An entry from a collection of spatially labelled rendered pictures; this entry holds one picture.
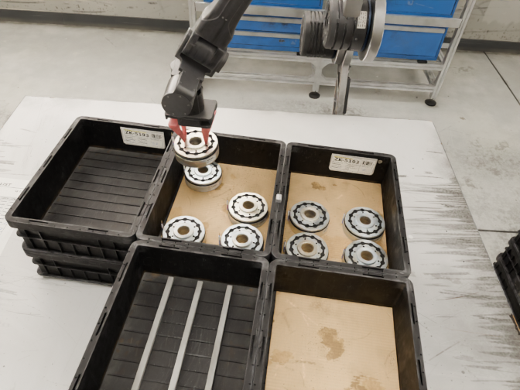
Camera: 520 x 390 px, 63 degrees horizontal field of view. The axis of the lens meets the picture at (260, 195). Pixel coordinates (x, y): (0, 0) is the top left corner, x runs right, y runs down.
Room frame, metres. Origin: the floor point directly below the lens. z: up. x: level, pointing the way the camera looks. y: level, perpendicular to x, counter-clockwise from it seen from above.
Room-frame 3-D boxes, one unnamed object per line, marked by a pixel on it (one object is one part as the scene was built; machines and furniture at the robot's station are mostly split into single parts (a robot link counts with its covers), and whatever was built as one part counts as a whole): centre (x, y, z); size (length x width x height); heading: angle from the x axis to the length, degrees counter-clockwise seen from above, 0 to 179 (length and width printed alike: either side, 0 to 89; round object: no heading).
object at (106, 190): (0.77, 0.40, 0.87); 0.40 x 0.30 x 0.11; 175
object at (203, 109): (0.76, 0.16, 1.16); 0.10 x 0.07 x 0.07; 85
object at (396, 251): (0.73, -0.20, 0.87); 0.40 x 0.30 x 0.11; 175
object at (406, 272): (0.73, -0.20, 0.92); 0.40 x 0.30 x 0.02; 175
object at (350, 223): (0.72, -0.27, 0.86); 0.10 x 0.10 x 0.01
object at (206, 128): (0.77, 0.15, 1.09); 0.07 x 0.07 x 0.09; 85
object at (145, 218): (0.75, 0.10, 0.92); 0.40 x 0.30 x 0.02; 175
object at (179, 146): (0.77, 0.16, 1.04); 0.10 x 0.10 x 0.01
